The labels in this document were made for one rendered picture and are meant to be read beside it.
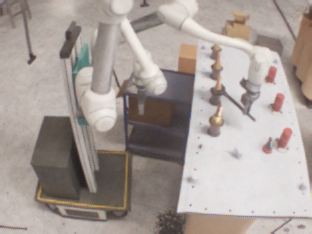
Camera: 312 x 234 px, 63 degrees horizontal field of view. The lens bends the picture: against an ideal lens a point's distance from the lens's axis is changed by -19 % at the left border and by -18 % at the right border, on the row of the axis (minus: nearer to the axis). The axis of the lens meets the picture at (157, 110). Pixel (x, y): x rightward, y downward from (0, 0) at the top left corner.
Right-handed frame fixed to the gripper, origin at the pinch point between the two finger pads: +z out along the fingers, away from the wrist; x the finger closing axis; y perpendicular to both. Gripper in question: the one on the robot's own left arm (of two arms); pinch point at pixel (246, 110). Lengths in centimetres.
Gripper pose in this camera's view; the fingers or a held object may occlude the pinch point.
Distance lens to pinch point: 177.0
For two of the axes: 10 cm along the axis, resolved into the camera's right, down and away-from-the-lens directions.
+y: 5.6, 5.8, -5.9
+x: 8.3, -3.6, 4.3
